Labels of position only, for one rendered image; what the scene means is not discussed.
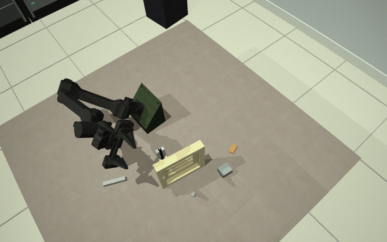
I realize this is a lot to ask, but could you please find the orange rectangular block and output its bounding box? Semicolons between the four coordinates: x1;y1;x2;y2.
229;144;237;154

